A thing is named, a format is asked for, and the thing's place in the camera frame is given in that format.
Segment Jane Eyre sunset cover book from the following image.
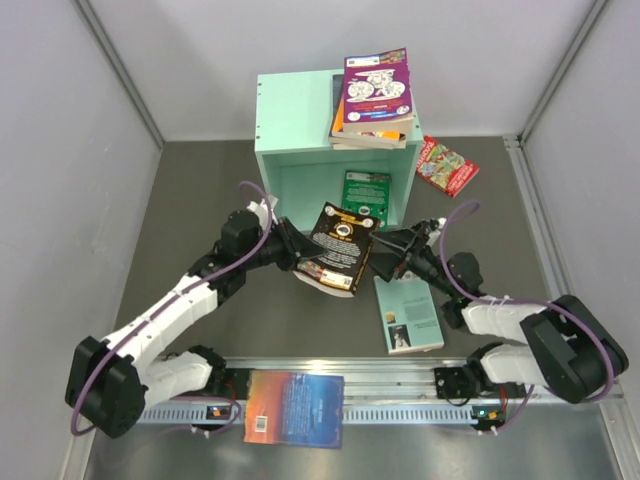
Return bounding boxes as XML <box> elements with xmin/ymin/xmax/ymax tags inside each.
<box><xmin>244</xmin><ymin>370</ymin><xmax>345</xmax><ymax>449</ymax></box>

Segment aluminium right frame post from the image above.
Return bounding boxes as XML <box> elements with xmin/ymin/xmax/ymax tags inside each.
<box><xmin>517</xmin><ymin>0</ymin><xmax>611</xmax><ymax>145</ymax></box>

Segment green paperback book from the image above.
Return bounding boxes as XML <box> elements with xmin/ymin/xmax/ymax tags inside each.
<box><xmin>341</xmin><ymin>171</ymin><xmax>391</xmax><ymax>226</ymax></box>

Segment purple paperback book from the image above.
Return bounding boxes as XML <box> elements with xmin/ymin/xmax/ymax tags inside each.
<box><xmin>343</xmin><ymin>48</ymin><xmax>415</xmax><ymax>135</ymax></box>

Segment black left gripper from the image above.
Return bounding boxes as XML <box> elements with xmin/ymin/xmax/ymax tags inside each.
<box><xmin>240</xmin><ymin>216</ymin><xmax>327</xmax><ymax>271</ymax></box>

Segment dark blue paperback book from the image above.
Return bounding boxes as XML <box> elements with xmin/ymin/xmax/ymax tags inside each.
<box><xmin>329</xmin><ymin>135</ymin><xmax>407</xmax><ymax>150</ymax></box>

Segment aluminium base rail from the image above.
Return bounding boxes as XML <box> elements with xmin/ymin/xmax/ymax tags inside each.
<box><xmin>79</xmin><ymin>134</ymin><xmax>626</xmax><ymax>426</ymax></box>

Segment black yellow Storey Treehouse book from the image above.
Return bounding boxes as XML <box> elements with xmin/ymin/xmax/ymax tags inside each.
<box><xmin>293</xmin><ymin>202</ymin><xmax>381</xmax><ymax>298</ymax></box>

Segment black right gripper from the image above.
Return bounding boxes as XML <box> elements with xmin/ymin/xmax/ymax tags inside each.
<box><xmin>362</xmin><ymin>219</ymin><xmax>458</xmax><ymax>298</ymax></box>

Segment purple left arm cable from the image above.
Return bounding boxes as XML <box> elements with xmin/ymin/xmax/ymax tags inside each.
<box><xmin>69</xmin><ymin>180</ymin><xmax>281</xmax><ymax>437</ymax></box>

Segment mint green wooden cube shelf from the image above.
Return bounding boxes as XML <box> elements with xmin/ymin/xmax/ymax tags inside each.
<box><xmin>254</xmin><ymin>69</ymin><xmax>423</xmax><ymax>231</ymax></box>

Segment aluminium frame post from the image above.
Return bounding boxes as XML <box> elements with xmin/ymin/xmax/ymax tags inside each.
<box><xmin>517</xmin><ymin>0</ymin><xmax>611</xmax><ymax>145</ymax></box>
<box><xmin>71</xmin><ymin>0</ymin><xmax>165</xmax><ymax>150</ymax></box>

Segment red Treehouse paperback book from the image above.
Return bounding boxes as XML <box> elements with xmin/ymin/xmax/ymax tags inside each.
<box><xmin>416</xmin><ymin>135</ymin><xmax>479</xmax><ymax>198</ymax></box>

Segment dark brown Edward Tulane book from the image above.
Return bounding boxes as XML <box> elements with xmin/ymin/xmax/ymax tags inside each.
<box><xmin>332</xmin><ymin>74</ymin><xmax>344</xmax><ymax>117</ymax></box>

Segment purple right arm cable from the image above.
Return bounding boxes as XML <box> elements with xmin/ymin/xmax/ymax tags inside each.
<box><xmin>438</xmin><ymin>199</ymin><xmax>617</xmax><ymax>436</ymax></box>

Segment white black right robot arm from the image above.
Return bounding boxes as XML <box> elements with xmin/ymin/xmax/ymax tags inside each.
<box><xmin>369</xmin><ymin>219</ymin><xmax>629</xmax><ymax>404</ymax></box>

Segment light teal thin book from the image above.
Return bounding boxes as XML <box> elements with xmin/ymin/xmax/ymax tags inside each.
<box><xmin>373</xmin><ymin>272</ymin><xmax>445</xmax><ymax>355</ymax></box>

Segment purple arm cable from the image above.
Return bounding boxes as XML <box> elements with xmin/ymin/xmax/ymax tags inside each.
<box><xmin>438</xmin><ymin>199</ymin><xmax>617</xmax><ymax>436</ymax></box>
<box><xmin>69</xmin><ymin>180</ymin><xmax>281</xmax><ymax>437</ymax></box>

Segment aluminium left frame post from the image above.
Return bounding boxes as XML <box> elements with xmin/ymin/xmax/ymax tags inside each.
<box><xmin>71</xmin><ymin>0</ymin><xmax>165</xmax><ymax>150</ymax></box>

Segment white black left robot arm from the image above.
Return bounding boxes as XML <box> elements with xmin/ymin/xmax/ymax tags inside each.
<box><xmin>65</xmin><ymin>201</ymin><xmax>325</xmax><ymax>438</ymax></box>

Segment Roald Dahl Charlie book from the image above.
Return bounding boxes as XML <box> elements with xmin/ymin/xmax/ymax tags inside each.
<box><xmin>329</xmin><ymin>94</ymin><xmax>407</xmax><ymax>146</ymax></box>

